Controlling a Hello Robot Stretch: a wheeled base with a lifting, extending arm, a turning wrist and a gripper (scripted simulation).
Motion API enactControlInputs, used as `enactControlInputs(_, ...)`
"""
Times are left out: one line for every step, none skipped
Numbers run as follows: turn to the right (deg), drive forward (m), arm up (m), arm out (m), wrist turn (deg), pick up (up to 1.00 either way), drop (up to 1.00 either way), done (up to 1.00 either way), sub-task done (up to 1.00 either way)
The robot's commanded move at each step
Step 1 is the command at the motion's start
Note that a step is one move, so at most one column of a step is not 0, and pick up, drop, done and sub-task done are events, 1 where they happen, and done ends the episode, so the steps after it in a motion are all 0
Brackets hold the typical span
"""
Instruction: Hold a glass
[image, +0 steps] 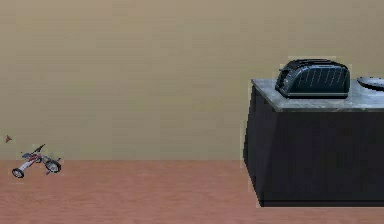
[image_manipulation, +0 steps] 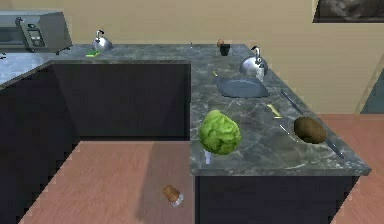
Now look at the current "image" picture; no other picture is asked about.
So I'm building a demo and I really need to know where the black toaster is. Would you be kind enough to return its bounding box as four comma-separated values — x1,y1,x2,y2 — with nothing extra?
274,58,351,99

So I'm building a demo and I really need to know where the black counter with grey top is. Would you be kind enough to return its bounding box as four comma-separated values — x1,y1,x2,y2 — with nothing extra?
243,78,384,208

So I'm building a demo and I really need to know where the small red white tricycle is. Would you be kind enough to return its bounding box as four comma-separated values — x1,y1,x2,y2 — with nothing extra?
11,143,63,179

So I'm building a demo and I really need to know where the dark grey plate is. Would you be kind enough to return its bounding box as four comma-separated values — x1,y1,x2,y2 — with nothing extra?
356,76,384,92

